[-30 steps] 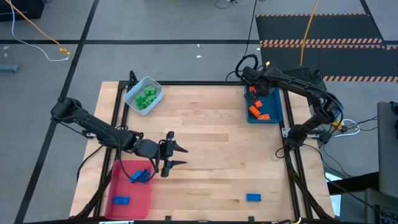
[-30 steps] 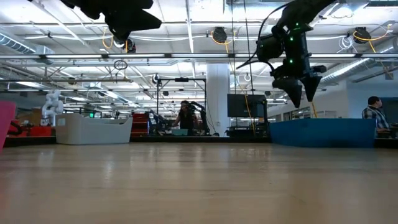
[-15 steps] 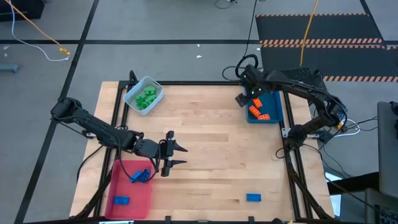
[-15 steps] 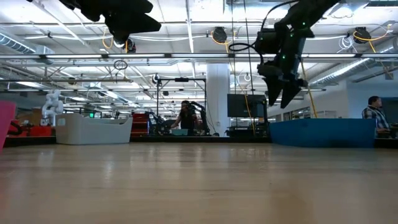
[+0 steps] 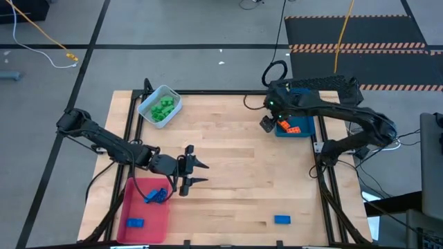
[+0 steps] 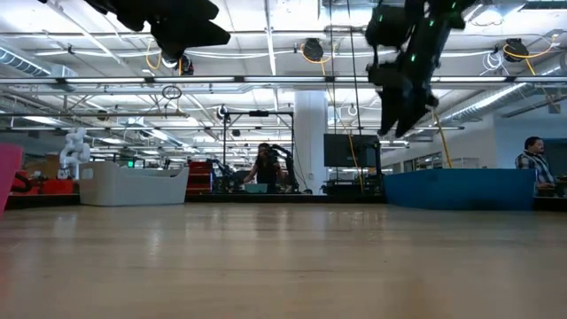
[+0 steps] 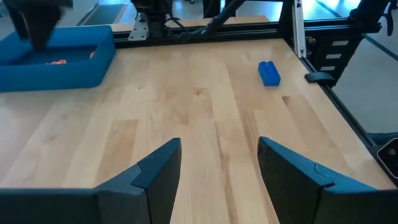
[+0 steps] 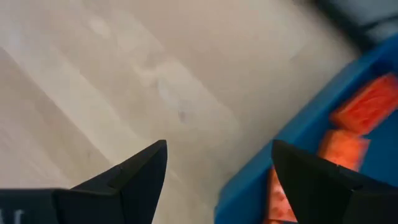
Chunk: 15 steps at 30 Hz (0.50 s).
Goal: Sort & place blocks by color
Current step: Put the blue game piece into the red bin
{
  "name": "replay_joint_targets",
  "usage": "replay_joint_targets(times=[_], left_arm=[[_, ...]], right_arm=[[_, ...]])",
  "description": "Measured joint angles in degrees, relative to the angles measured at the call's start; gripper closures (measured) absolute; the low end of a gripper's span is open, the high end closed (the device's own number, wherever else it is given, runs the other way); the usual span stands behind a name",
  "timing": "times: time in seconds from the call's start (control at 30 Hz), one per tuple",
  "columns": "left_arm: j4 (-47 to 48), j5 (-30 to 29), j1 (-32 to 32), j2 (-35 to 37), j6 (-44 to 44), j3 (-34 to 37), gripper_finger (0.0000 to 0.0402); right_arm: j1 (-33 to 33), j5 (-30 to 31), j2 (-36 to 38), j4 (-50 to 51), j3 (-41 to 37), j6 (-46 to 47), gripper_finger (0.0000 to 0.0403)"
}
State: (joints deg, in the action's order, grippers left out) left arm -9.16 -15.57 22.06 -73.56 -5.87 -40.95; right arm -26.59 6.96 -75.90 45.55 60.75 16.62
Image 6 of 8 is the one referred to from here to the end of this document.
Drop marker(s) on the pink plastic bin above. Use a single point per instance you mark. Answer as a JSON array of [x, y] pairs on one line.
[[10, 177]]

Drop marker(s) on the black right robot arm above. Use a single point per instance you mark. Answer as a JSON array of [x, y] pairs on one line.
[[432, 40]]

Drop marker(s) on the black aluminium rig frame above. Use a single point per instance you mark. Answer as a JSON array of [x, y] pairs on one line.
[[266, 198]]

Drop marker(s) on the blue plastic bin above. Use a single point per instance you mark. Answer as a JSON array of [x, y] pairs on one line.
[[456, 190]]

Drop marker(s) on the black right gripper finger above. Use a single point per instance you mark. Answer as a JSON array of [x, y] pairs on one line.
[[414, 115], [390, 111]]

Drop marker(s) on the cardboard box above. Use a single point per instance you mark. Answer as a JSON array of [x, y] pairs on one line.
[[42, 167]]

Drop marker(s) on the white plastic bin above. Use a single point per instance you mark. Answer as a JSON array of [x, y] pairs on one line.
[[133, 188]]

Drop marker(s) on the red drawer cabinet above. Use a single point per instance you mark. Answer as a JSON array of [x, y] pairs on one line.
[[200, 177]]

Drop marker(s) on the black background robot arm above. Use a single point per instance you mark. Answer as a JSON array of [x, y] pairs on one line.
[[228, 177], [290, 168]]

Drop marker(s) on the white building column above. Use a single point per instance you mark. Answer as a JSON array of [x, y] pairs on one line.
[[310, 133]]

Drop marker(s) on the black robot station frame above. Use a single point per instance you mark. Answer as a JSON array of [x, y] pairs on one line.
[[259, 113]]

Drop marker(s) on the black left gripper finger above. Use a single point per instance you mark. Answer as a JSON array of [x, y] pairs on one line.
[[190, 37], [181, 10]]

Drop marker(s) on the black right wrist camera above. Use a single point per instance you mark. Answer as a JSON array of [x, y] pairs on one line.
[[387, 26]]

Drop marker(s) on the grey air duct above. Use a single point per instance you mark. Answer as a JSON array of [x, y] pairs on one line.
[[26, 64]]

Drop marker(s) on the person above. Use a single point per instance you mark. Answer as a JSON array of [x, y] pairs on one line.
[[533, 164], [266, 173]]

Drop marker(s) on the teal plastic bin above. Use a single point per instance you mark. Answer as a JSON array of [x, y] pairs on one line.
[[256, 188]]

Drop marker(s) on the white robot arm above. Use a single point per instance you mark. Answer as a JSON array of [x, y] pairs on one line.
[[75, 150]]

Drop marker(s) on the large black monitor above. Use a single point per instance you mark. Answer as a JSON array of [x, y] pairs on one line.
[[345, 150]]

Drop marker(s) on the silver air duct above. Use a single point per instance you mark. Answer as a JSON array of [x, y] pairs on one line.
[[487, 104]]

